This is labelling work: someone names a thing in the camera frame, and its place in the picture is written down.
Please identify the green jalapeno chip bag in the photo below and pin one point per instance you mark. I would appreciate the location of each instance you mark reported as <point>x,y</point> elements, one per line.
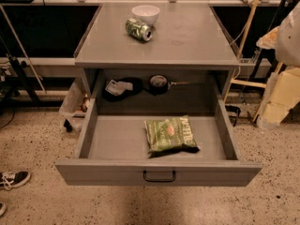
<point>170,134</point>

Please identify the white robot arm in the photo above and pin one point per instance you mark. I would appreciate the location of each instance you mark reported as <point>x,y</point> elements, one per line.
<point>285,39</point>

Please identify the black bag with paper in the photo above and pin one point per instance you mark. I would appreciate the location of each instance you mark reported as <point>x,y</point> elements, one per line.
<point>118,90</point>

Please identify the grey cabinet counter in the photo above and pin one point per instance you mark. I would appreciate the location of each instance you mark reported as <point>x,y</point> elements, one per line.
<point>188,47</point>

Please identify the grey open drawer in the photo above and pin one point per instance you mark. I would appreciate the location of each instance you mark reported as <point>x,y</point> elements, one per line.
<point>112,150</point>

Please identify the black round pan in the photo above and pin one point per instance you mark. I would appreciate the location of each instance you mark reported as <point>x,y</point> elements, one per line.
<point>159,84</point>

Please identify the clear plastic bin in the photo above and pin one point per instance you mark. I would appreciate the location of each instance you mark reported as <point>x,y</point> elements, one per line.
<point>74,106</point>

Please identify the green soda can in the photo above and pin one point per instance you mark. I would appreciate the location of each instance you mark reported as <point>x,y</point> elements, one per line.
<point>138,29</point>

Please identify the white bowl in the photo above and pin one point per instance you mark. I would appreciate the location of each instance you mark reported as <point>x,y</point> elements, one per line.
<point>146,13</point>

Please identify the black tripod stand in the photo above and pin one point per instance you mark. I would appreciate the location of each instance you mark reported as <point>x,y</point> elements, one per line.
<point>21,75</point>

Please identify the black white sneaker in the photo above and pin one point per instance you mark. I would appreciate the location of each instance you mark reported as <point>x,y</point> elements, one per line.
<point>10,180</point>

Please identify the sneaker toe at edge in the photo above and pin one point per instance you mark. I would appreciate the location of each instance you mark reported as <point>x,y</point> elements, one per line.
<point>3,208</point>

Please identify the black drawer handle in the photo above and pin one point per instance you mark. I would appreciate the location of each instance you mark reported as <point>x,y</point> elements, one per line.
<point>159,177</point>

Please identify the wooden frame stand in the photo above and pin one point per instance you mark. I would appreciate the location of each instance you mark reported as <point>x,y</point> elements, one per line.
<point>250,34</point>

